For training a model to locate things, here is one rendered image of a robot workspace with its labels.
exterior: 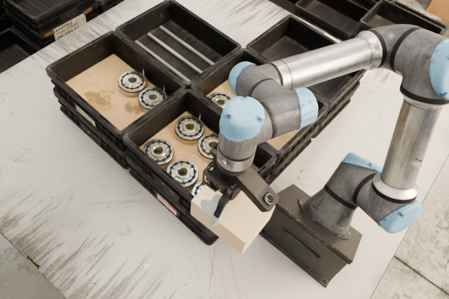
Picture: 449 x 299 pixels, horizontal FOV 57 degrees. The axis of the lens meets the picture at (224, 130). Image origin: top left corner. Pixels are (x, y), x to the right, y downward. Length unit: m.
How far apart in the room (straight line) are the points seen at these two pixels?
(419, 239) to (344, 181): 1.27
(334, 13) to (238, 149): 2.17
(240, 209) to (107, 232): 0.57
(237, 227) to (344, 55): 0.46
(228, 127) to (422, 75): 0.47
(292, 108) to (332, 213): 0.57
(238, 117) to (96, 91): 0.95
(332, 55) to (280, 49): 0.84
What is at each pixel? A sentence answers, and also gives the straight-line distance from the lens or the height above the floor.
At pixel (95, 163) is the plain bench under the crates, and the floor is 0.70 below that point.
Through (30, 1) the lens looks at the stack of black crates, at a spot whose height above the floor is 0.49.
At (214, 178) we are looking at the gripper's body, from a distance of 0.88.
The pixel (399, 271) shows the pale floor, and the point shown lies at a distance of 2.36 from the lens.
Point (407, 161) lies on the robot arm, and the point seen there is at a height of 1.18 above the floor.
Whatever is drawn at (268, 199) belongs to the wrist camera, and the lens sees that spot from 0.88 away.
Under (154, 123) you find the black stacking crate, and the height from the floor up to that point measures 0.89.
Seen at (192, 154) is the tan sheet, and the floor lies 0.83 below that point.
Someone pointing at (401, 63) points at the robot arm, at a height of 1.38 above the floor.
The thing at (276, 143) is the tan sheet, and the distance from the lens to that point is 1.46.
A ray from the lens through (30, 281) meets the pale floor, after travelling 2.19.
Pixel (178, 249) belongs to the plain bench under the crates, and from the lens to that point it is 1.38.
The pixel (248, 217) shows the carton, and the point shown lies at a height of 1.12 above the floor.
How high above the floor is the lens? 2.00
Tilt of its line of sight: 53 degrees down
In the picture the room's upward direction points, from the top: 9 degrees clockwise
